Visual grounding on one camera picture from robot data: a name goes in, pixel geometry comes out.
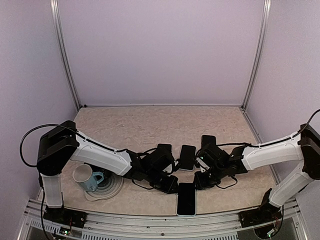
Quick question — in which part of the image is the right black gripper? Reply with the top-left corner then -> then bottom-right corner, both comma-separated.
191,164 -> 226,191

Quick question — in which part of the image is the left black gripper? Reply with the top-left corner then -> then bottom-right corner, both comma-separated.
145,169 -> 180,196

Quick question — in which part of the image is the white-edged black smartphone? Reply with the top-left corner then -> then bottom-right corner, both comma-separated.
201,134 -> 216,148

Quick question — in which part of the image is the lavender phone case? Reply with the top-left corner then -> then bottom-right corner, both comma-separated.
177,144 -> 198,173

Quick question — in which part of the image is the blue phone case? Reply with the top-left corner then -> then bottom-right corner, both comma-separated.
176,182 -> 197,217

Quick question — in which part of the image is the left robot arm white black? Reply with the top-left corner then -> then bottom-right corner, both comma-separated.
36,120 -> 178,223

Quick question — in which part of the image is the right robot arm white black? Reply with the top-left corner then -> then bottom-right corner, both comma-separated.
193,123 -> 320,222

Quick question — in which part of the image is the grey collapsible silicone bowl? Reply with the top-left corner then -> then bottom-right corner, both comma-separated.
84,173 -> 124,202

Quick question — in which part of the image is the dark green mug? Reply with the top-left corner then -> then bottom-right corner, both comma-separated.
87,163 -> 110,180

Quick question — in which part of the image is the light blue mug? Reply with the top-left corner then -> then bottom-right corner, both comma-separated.
72,164 -> 105,192

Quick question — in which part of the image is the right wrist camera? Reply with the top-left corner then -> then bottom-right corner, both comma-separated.
195,157 -> 209,173

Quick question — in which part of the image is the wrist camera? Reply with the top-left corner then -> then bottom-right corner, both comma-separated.
195,157 -> 209,173
163,161 -> 181,175

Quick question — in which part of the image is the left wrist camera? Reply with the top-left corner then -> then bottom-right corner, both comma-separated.
163,161 -> 181,175

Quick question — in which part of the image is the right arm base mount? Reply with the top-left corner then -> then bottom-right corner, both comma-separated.
238,202 -> 283,228

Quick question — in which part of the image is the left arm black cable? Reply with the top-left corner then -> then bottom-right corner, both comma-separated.
19,124 -> 76,168

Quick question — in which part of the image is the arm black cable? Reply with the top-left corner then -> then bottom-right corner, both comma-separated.
19,124 -> 76,168
214,108 -> 320,148

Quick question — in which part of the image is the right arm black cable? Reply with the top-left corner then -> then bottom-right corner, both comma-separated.
214,108 -> 320,148

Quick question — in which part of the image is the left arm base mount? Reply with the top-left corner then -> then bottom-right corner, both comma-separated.
43,206 -> 87,229

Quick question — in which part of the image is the right aluminium frame post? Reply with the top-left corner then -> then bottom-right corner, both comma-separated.
241,0 -> 272,112

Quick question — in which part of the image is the aluminium frame post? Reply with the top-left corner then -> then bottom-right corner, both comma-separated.
241,0 -> 272,112
49,0 -> 82,112

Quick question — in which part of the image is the left aluminium frame post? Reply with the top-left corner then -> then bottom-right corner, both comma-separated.
49,0 -> 82,112

